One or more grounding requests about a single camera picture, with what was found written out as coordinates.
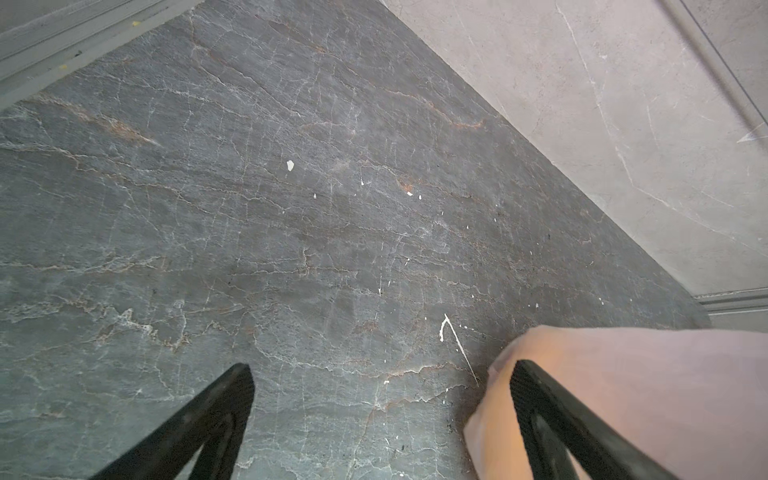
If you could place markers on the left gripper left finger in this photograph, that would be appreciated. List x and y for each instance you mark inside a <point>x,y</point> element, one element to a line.
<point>209,429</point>

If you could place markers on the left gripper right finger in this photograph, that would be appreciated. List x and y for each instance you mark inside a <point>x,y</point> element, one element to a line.
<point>561,434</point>

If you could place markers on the pink plastic bag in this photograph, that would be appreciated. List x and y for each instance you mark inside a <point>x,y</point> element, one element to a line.
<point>694,401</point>

